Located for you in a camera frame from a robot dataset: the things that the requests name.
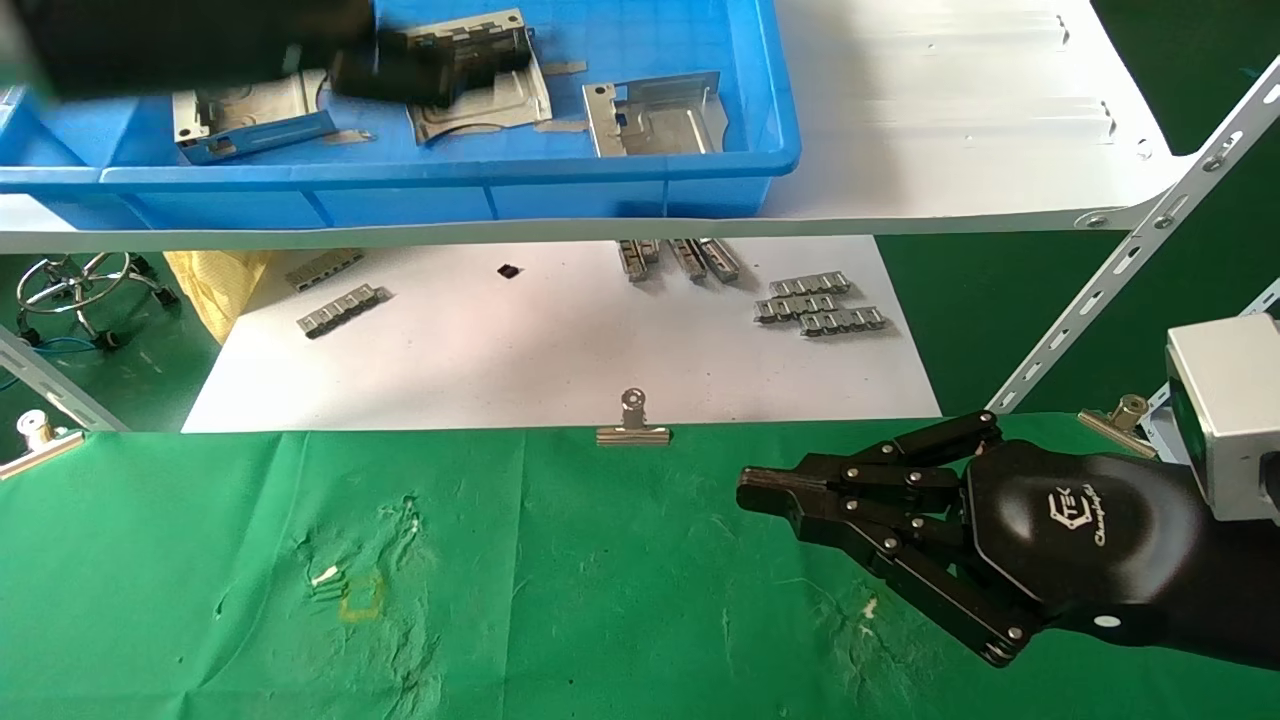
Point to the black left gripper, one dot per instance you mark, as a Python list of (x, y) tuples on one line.
[(200, 45)]

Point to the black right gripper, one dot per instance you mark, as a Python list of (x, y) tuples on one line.
[(1080, 540)]

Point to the silver metal bracket part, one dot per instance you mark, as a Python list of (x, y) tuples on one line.
[(500, 105), (660, 125)]

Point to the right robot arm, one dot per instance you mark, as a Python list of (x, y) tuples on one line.
[(1240, 600)]

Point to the grey metal link strip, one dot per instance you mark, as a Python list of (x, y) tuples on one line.
[(688, 260), (810, 284), (652, 250), (843, 322), (325, 268), (795, 308), (340, 310), (720, 260), (632, 262)]

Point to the grey tape strip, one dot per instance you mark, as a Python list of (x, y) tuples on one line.
[(562, 126), (348, 137), (565, 68)]

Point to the blue plastic bin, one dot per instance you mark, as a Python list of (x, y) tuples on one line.
[(400, 195)]

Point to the small black chip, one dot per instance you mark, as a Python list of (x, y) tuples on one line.
[(509, 271)]

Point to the silver binder clip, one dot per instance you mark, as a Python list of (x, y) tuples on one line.
[(1130, 408), (633, 435), (35, 430)]

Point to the white shelf board holding strips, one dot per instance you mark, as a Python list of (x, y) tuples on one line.
[(550, 340)]

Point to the green table cloth with marks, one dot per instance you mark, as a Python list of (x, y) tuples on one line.
[(600, 600)]

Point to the yellow cloth bag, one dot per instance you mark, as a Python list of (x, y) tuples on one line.
[(215, 290)]

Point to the white shelf board holding bin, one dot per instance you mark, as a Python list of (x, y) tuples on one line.
[(950, 120)]

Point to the chrome stool base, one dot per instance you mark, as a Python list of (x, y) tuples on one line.
[(78, 300)]

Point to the silver bracket with blue edge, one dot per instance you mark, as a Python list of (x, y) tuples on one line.
[(250, 115)]

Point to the white perforated rack post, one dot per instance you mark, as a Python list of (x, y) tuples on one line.
[(60, 395), (1130, 260)]

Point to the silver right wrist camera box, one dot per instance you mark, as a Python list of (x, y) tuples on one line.
[(1230, 420)]

